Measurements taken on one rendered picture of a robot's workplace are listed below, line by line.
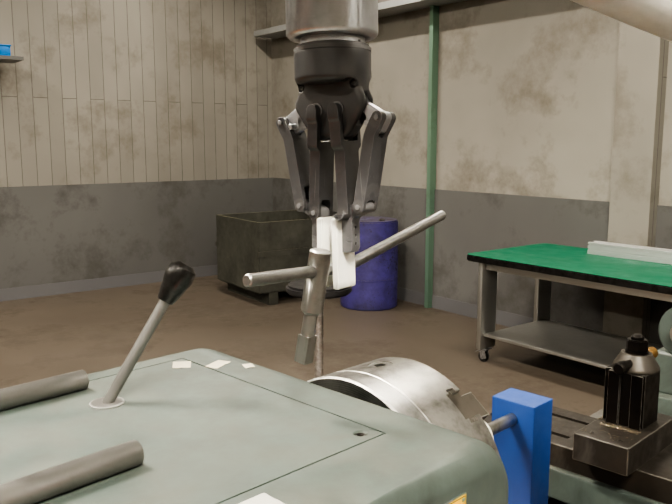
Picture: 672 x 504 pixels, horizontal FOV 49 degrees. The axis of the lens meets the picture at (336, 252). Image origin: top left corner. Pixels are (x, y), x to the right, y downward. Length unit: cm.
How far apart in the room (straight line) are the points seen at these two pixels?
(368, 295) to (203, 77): 327
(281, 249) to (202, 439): 624
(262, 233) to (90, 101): 233
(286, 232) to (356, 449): 628
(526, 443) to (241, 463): 69
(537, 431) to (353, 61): 75
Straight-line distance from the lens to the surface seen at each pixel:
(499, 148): 626
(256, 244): 683
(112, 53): 807
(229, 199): 860
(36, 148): 777
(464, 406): 97
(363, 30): 71
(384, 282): 669
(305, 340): 72
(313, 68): 70
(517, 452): 128
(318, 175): 73
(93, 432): 76
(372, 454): 68
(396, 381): 93
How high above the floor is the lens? 153
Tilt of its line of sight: 9 degrees down
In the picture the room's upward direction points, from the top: straight up
